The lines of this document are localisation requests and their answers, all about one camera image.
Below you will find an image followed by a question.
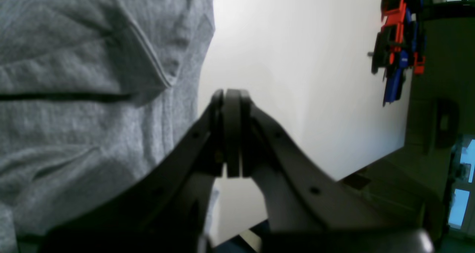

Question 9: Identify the grey T-shirt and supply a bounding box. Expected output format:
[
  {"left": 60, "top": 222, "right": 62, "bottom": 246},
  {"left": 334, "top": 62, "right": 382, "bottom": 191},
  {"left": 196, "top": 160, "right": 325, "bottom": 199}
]
[{"left": 0, "top": 0, "right": 215, "bottom": 253}]

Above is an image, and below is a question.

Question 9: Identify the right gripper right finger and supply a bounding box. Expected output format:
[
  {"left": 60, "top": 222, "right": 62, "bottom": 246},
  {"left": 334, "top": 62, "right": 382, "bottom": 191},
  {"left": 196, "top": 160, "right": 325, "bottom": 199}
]
[{"left": 233, "top": 90, "right": 435, "bottom": 253}]

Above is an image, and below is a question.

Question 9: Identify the black red clamp tool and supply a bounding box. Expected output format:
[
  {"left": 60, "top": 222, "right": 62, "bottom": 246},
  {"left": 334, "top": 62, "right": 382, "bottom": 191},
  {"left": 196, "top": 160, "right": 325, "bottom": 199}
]
[{"left": 368, "top": 0, "right": 426, "bottom": 77}]

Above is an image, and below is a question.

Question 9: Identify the blue clamp tool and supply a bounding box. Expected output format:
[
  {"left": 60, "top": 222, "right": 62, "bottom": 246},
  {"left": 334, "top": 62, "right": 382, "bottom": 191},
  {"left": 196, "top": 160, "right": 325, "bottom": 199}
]
[{"left": 379, "top": 0, "right": 426, "bottom": 105}]

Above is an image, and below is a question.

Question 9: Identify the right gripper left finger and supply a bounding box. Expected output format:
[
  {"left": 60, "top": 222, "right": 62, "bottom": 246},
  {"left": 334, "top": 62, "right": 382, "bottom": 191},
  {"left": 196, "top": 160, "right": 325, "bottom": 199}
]
[{"left": 39, "top": 90, "right": 225, "bottom": 253}]

